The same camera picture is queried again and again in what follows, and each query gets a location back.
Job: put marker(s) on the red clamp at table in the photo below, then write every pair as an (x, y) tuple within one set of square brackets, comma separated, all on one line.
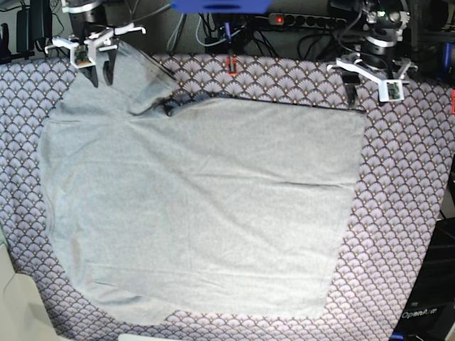
[(453, 101), (231, 65)]

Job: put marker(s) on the light grey T-shirt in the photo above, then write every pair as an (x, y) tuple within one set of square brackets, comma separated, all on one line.
[(222, 206)]

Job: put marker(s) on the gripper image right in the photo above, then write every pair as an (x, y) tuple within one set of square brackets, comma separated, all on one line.
[(373, 56)]

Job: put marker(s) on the black OpenArm computer box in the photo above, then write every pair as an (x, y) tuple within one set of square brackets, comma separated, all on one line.
[(429, 312)]

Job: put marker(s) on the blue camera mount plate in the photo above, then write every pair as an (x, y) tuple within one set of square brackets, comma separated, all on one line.
[(221, 6)]

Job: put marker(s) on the white camera bracket image left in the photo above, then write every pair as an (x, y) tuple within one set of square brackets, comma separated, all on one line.
[(82, 53)]

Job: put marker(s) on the black power adapter left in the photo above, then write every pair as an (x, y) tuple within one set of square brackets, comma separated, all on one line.
[(33, 26)]

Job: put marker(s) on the fan-patterned table cloth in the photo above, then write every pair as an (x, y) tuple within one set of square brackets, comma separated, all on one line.
[(408, 152)]

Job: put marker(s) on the blue post right edge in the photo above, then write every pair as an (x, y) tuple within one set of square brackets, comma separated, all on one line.
[(444, 69)]

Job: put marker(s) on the blue vertical post centre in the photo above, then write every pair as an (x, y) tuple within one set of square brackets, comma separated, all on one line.
[(228, 37)]

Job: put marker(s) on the grey metal frame post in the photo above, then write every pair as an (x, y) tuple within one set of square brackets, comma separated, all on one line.
[(414, 11)]

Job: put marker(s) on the black power strip red switch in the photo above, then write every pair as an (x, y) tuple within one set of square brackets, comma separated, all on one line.
[(305, 21)]

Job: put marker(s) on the red clamp at table back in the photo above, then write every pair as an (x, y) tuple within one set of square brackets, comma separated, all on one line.
[(231, 65)]

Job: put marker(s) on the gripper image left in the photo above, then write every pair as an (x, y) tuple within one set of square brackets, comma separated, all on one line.
[(102, 36)]

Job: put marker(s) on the red clamp at table right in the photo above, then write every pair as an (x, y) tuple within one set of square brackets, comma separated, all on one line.
[(453, 101)]

